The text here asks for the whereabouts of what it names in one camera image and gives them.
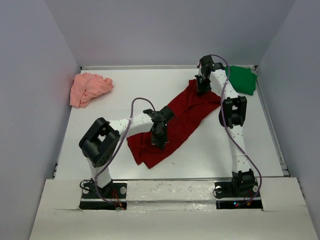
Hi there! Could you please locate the dark red t shirt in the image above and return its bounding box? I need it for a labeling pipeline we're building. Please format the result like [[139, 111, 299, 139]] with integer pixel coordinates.
[[127, 79, 221, 169]]

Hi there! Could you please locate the pink t shirt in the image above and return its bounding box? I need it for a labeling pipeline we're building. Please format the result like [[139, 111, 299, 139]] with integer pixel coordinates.
[[69, 72, 114, 108]]

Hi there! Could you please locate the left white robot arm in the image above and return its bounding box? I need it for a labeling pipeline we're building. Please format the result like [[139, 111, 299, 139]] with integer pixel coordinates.
[[79, 106, 175, 199]]

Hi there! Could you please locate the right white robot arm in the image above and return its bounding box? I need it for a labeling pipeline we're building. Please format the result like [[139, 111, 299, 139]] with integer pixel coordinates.
[[195, 54, 258, 199]]

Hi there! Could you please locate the folded green t shirt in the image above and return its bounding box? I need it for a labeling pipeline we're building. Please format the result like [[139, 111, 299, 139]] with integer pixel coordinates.
[[225, 65, 257, 96]]

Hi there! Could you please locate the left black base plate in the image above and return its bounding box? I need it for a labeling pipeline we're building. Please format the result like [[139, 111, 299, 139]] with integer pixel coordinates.
[[79, 179, 127, 211]]

